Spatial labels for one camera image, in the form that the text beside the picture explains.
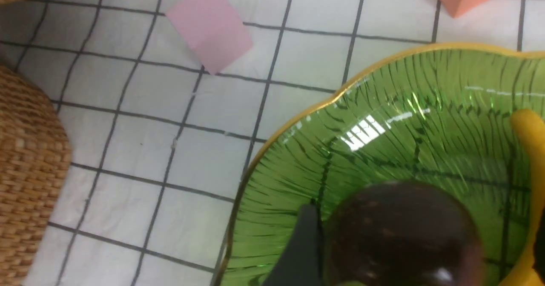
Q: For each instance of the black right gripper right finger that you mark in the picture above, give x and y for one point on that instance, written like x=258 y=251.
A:
x=539 y=252

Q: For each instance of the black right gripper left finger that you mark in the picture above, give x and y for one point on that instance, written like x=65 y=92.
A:
x=300 y=264

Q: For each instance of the purple toy mangosteen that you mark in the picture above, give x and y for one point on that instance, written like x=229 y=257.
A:
x=403 y=233

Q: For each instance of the yellow toy banana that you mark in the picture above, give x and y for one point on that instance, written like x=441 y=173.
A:
x=529 y=128

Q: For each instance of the green leaf-shaped glass plate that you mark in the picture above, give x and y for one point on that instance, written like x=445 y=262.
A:
x=439 y=113

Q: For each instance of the white grid tablecloth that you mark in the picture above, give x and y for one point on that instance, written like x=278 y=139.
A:
x=159 y=146

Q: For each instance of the pink foam cube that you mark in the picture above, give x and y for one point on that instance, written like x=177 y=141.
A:
x=213 y=30

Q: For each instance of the woven rattan basket green lining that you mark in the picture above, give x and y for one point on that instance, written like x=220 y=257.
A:
x=35 y=155

